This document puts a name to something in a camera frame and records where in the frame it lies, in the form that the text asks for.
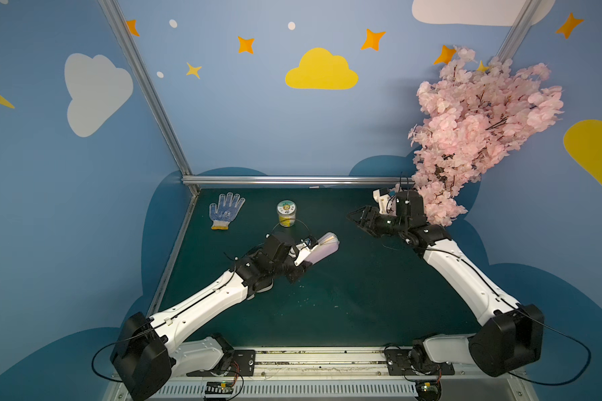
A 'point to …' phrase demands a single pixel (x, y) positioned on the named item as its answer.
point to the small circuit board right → (428, 390)
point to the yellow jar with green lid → (287, 213)
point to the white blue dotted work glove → (227, 210)
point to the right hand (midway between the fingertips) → (354, 217)
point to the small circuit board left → (219, 388)
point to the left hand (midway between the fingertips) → (306, 253)
